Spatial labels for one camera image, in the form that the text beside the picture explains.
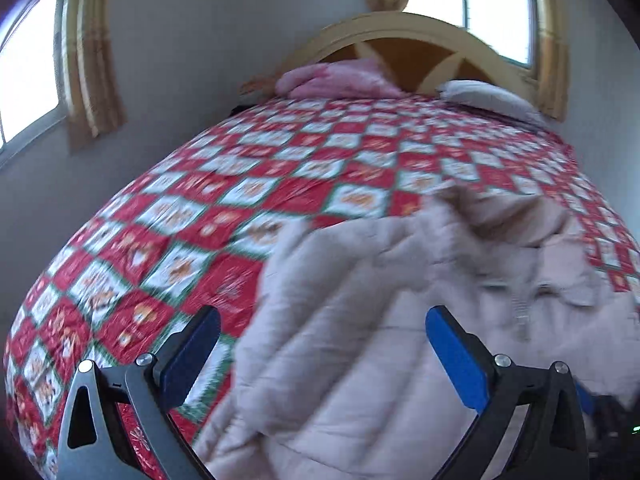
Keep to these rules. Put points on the side window yellow curtain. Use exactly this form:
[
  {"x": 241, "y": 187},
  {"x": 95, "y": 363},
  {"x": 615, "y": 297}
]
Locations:
[{"x": 85, "y": 71}]

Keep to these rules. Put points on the headboard window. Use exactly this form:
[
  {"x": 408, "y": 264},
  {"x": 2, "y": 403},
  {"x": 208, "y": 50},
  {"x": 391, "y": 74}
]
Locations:
[{"x": 507, "y": 26}]

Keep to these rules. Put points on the beige puffer coat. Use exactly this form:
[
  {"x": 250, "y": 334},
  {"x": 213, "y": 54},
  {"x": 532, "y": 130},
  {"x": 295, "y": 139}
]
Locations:
[{"x": 334, "y": 377}]

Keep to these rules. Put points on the yellow curtain right of headboard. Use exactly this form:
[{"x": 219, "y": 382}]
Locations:
[{"x": 553, "y": 59}]

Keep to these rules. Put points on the pink folded blanket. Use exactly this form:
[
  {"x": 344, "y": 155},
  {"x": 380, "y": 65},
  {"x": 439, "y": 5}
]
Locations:
[{"x": 363, "y": 78}]

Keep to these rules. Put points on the striped white pillow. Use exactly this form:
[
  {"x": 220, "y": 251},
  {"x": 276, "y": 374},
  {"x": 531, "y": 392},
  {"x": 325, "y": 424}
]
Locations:
[{"x": 484, "y": 96}]

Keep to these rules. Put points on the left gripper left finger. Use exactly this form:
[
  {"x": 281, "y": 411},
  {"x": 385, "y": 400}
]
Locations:
[{"x": 93, "y": 443}]

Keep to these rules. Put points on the yellow wooden headboard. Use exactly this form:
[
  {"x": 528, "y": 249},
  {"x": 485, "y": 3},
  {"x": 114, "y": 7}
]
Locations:
[{"x": 417, "y": 53}]

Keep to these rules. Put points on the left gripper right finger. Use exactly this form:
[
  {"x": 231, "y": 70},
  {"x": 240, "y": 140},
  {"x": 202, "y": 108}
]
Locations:
[{"x": 552, "y": 442}]

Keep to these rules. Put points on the red patchwork bedspread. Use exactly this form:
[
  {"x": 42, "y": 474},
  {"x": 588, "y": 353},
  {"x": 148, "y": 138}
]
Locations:
[{"x": 196, "y": 228}]

